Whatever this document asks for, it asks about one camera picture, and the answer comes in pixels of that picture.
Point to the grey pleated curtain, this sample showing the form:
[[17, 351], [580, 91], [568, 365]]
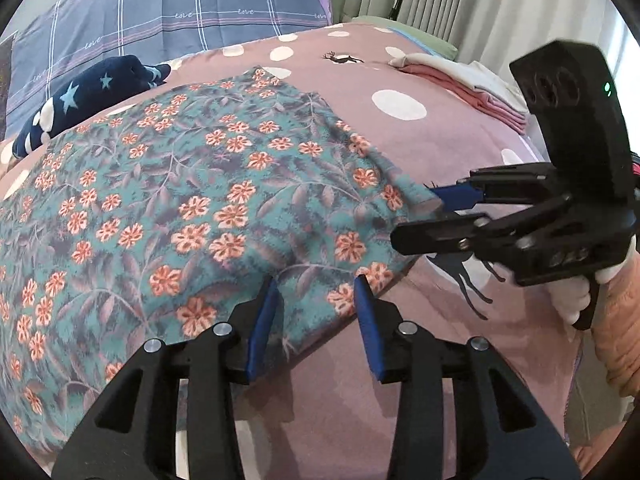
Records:
[[496, 32]]

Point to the teal floral garment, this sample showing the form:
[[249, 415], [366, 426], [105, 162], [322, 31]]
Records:
[[157, 222]]

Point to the navy star fleece garment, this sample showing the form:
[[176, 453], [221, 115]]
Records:
[[97, 88]]

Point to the green pillow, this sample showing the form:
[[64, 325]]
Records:
[[424, 40]]

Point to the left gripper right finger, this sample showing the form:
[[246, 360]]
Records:
[[501, 430]]

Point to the orange sleeved right forearm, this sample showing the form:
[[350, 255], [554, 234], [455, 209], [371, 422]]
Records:
[[616, 334]]

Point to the folded pink cloth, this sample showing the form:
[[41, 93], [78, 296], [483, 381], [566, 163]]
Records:
[[480, 99]]

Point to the folded white cloth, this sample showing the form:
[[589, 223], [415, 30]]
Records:
[[474, 76]]

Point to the blue plaid headboard cover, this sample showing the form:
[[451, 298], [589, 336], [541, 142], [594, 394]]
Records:
[[72, 35]]

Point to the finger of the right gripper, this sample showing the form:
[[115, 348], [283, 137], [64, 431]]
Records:
[[521, 184], [450, 232]]

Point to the pink polka dot deer blanket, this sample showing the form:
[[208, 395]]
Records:
[[322, 414]]

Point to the white gloved right hand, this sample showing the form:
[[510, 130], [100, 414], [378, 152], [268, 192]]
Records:
[[559, 302]]

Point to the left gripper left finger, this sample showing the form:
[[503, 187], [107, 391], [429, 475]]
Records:
[[130, 431]]

